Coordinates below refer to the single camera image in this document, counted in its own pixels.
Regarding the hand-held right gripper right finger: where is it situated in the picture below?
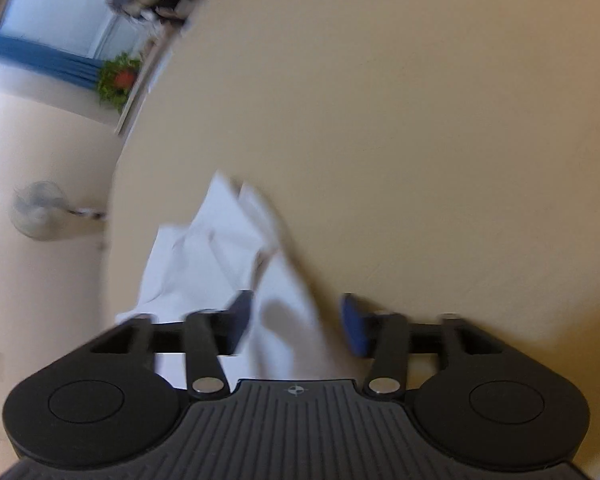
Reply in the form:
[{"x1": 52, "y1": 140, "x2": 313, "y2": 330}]
[{"x1": 341, "y1": 293, "x2": 507, "y2": 402}]

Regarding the tan bed mattress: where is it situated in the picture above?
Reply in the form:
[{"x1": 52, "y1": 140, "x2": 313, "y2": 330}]
[{"x1": 100, "y1": 0, "x2": 600, "y2": 480}]

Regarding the blue curtain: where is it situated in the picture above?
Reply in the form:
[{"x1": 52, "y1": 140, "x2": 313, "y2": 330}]
[{"x1": 0, "y1": 34, "x2": 104, "y2": 92}]

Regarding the potted green plant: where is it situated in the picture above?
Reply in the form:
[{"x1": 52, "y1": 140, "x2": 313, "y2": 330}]
[{"x1": 96, "y1": 51, "x2": 144, "y2": 112}]

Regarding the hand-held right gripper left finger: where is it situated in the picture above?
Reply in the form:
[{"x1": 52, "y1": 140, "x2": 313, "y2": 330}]
[{"x1": 89, "y1": 290, "x2": 229, "y2": 402}]

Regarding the white standing fan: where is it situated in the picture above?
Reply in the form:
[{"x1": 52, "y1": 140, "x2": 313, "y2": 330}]
[{"x1": 11, "y1": 180, "x2": 107, "y2": 244}]

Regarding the white windowsill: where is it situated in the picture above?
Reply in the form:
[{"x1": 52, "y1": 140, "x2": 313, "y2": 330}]
[{"x1": 115, "y1": 20, "x2": 191, "y2": 136}]

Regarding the window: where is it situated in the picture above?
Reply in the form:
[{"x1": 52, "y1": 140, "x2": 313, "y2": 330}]
[{"x1": 0, "y1": 0, "x2": 148, "y2": 60}]

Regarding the white long-sleeve shirt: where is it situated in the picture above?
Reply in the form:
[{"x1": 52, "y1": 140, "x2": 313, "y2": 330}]
[{"x1": 115, "y1": 171, "x2": 353, "y2": 391}]

